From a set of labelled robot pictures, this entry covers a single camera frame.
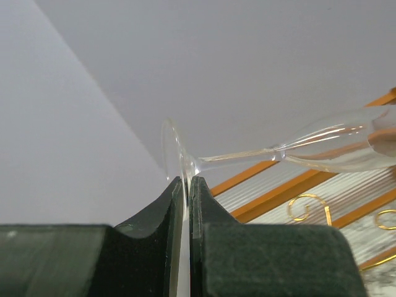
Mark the wooden two-tier shelf rack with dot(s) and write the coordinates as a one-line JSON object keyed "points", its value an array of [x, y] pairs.
{"points": [[261, 194]]}

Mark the gold wire wine glass rack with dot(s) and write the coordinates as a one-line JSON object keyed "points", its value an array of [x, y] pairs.
{"points": [[368, 265]]}

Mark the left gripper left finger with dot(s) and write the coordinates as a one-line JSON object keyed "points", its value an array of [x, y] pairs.
{"points": [[138, 257]]}

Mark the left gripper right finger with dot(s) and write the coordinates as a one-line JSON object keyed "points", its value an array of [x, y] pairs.
{"points": [[229, 258]]}

